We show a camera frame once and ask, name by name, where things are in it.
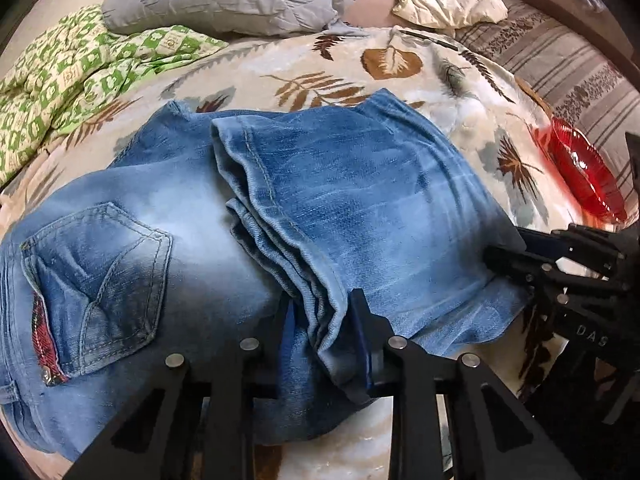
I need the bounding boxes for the blue denim jeans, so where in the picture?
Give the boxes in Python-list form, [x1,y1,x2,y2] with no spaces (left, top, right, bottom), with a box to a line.
[1,90,526,460]

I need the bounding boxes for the red glass bowl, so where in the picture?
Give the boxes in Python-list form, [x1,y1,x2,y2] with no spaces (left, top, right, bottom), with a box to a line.
[544,116,627,224]

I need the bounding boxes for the striped brown bedsheet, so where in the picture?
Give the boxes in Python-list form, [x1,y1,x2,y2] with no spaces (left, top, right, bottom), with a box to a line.
[454,0,639,216]

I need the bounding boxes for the beige leaf-print fleece blanket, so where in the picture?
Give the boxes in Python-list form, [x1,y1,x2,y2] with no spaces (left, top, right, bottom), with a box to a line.
[1,28,592,479]

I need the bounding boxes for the pink bolster pillow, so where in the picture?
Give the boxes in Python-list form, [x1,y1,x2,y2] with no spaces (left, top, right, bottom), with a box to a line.
[343,0,401,27]

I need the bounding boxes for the green patterned quilt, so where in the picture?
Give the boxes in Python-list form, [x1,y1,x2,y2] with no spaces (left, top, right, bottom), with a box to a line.
[1,4,228,184]

